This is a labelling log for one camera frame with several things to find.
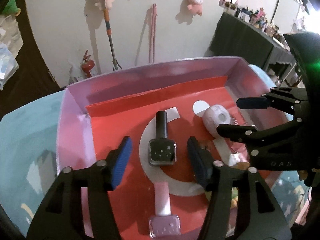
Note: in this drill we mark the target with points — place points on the dark cloth covered table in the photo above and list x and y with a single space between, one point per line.
234 37

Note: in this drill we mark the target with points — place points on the clear plastic cup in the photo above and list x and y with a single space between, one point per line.
239 157

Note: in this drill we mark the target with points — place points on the green dinosaur plush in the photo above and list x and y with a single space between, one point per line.
11 9

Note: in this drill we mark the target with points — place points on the orange grey mop handle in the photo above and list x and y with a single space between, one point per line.
116 65

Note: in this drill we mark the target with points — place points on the purple nail polish bottle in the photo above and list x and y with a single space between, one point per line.
163 223

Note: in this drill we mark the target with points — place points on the yellow green capybara toy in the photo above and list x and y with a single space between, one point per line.
234 200

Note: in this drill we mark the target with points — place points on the teal moon star blanket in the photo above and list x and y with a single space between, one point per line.
29 157

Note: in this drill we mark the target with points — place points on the lilac round case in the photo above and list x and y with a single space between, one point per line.
214 116

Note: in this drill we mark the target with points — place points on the dark brown door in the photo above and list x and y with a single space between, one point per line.
32 80

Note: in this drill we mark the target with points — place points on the pink cardboard tray box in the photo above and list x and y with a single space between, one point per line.
159 107

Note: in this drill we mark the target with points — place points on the black nail polish bottle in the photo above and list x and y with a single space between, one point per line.
162 150

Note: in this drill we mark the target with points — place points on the white plastic bag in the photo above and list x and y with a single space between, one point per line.
8 64

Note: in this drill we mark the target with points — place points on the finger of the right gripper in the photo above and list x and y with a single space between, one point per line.
287 147
292 101

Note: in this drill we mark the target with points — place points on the pink plush toy right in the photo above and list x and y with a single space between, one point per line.
195 7

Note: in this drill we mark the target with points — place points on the pink broom handle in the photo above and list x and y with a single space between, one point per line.
152 32

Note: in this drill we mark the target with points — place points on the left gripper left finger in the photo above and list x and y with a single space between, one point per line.
77 205

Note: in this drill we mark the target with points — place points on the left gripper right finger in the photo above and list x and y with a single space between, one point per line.
258 216

